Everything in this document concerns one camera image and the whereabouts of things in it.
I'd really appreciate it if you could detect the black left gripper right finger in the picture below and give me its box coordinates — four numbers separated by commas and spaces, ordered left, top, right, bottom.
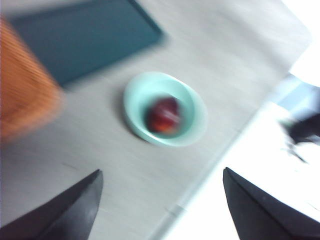
223, 166, 320, 240

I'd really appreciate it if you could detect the dark rectangular tray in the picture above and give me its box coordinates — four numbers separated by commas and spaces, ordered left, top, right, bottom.
9, 0, 166, 88

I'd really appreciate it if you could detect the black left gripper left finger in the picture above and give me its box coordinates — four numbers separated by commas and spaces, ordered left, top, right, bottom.
0, 169, 104, 240

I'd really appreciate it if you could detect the dark red plum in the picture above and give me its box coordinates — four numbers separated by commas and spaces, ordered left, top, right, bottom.
144, 96, 181, 136

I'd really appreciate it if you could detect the brown wicker basket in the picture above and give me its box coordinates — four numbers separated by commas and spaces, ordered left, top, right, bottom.
0, 18, 63, 143

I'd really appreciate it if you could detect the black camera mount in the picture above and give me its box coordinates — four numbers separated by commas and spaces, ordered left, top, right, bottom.
278, 112, 320, 151

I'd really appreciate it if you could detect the teal bowl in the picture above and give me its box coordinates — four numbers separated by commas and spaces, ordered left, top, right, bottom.
122, 71, 209, 148

